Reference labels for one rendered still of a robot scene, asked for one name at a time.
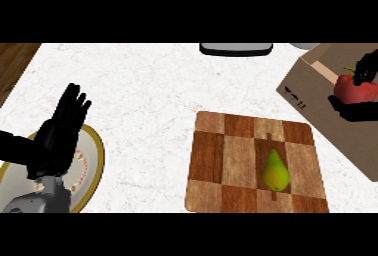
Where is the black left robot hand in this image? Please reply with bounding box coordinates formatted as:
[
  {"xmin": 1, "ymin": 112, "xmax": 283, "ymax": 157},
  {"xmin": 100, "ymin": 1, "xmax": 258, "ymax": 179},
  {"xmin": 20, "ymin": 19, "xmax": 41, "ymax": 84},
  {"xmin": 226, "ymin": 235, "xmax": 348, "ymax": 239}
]
[{"xmin": 0, "ymin": 82, "xmax": 93, "ymax": 181}]

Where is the red bell pepper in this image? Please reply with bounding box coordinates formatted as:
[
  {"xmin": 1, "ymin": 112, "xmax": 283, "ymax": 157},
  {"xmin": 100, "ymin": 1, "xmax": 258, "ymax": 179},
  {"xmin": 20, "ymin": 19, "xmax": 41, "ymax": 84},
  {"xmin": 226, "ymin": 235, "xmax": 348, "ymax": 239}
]
[{"xmin": 332, "ymin": 66, "xmax": 378, "ymax": 105}]

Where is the checkered wooden cutting board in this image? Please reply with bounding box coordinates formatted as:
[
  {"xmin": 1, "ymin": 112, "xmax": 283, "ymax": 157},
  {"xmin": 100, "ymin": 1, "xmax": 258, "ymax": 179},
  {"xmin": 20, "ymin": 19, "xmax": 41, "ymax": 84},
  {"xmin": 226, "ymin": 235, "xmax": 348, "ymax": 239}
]
[{"xmin": 184, "ymin": 110, "xmax": 330, "ymax": 214}]

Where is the brown cardboard box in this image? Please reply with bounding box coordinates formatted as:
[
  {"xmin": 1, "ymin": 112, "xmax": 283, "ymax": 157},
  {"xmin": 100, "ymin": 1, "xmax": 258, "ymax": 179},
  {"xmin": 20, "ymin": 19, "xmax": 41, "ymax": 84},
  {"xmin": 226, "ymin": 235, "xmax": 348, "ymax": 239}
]
[{"xmin": 274, "ymin": 43, "xmax": 378, "ymax": 183}]

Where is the white gold-rimmed plate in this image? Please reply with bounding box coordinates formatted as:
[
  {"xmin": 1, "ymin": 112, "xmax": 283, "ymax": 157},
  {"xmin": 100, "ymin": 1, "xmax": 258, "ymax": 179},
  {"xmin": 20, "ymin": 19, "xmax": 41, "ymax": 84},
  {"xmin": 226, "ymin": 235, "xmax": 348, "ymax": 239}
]
[{"xmin": 0, "ymin": 123, "xmax": 106, "ymax": 214}]

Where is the brown wooden surface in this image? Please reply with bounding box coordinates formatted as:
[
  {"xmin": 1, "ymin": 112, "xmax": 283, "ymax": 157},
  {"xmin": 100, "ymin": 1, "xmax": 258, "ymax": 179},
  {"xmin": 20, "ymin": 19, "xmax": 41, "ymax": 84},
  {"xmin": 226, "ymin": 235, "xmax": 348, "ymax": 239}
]
[{"xmin": 0, "ymin": 43, "xmax": 42, "ymax": 108}]

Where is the green pear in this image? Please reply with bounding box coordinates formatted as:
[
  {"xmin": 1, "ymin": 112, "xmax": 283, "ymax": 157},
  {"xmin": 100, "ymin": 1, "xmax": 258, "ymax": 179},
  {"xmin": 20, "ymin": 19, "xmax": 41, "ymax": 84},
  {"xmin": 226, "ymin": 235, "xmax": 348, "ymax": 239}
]
[{"xmin": 260, "ymin": 148, "xmax": 291, "ymax": 192}]

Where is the pale grey round object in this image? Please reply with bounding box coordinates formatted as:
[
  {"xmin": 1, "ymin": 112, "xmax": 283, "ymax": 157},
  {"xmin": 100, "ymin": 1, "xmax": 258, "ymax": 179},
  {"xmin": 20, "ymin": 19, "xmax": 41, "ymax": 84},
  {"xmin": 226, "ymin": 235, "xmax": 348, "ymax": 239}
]
[{"xmin": 288, "ymin": 43, "xmax": 322, "ymax": 51}]

